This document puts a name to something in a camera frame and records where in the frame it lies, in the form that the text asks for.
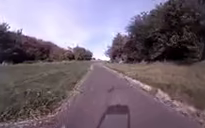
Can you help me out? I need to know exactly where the grey asphalt path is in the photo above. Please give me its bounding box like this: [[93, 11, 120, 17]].
[[54, 61, 204, 128]]

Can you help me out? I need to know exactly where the pale gravel verge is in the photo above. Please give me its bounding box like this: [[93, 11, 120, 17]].
[[101, 64, 205, 128]]

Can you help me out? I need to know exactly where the tall row of trees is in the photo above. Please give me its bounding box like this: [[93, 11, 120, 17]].
[[104, 0, 205, 65]]

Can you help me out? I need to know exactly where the dry grass meadow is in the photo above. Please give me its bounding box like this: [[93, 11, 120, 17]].
[[103, 59, 205, 114]]

